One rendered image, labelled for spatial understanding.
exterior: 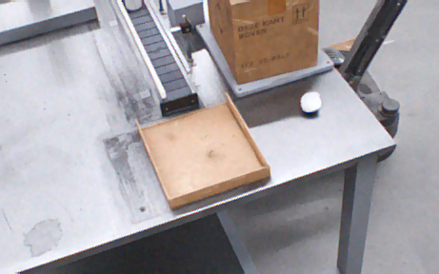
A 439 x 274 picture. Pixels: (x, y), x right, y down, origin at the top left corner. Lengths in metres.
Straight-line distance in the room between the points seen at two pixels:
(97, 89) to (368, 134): 0.78
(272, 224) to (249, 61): 0.94
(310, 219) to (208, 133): 0.95
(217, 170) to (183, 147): 0.12
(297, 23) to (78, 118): 0.66
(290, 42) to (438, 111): 1.37
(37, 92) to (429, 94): 1.84
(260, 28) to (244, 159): 0.35
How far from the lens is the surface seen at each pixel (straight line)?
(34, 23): 2.20
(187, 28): 1.88
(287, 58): 1.83
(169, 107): 1.79
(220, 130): 1.73
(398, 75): 3.22
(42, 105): 1.94
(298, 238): 2.52
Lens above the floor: 2.05
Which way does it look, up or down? 45 degrees down
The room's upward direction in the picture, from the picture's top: 7 degrees counter-clockwise
